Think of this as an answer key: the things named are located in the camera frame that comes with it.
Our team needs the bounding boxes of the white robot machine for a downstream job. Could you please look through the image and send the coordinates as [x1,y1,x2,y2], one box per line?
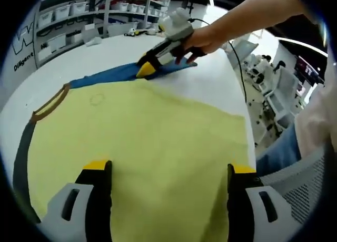
[246,53,297,123]

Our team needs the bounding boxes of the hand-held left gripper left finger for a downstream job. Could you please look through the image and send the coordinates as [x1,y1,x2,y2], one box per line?
[39,159,113,242]

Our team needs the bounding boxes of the yellow blue grey garment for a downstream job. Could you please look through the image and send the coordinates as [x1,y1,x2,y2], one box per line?
[13,61,257,242]

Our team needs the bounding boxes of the row of white storage bins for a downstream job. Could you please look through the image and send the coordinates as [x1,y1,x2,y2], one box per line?
[38,0,168,53]

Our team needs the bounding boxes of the yellow black tool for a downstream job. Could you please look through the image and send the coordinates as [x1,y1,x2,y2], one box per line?
[124,27,147,37]

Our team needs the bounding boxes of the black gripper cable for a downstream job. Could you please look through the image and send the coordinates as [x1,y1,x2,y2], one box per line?
[188,17,249,103]

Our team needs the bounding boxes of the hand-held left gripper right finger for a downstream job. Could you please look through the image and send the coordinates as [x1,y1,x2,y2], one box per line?
[226,162,293,242]

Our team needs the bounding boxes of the person's blue jeans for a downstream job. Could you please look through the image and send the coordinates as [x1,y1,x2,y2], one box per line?
[255,124,302,177]

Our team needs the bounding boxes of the grey metal shelving rack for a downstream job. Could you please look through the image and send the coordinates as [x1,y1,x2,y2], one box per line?
[34,0,169,69]

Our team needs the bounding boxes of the grey flat box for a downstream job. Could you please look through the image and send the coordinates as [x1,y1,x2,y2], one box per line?
[81,24,103,44]
[107,22,138,37]

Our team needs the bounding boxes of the grey mesh office chair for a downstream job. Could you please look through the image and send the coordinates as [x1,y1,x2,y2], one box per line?
[259,144,327,227]

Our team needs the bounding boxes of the small white table item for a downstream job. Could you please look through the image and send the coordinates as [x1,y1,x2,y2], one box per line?
[85,36,102,46]

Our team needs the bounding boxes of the person's right hand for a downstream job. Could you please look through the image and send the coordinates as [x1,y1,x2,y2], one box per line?
[175,28,224,65]

